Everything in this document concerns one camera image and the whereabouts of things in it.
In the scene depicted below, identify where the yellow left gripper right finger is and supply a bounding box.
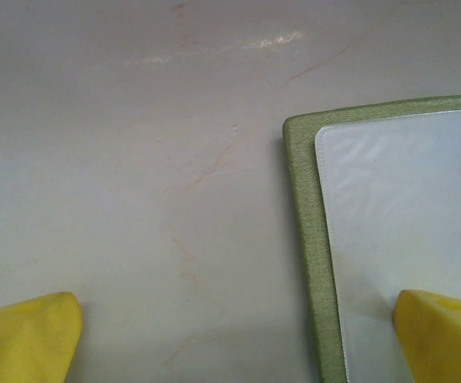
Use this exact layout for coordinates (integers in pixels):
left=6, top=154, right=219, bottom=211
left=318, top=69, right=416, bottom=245
left=392, top=289, right=461, bottom=383

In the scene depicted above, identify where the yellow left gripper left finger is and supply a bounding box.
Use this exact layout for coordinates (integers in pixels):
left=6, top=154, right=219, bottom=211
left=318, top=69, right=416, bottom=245
left=0, top=291, right=84, bottom=383

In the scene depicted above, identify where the green card holder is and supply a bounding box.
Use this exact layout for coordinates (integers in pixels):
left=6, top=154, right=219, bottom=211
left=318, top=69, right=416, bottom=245
left=282, top=94, right=461, bottom=383

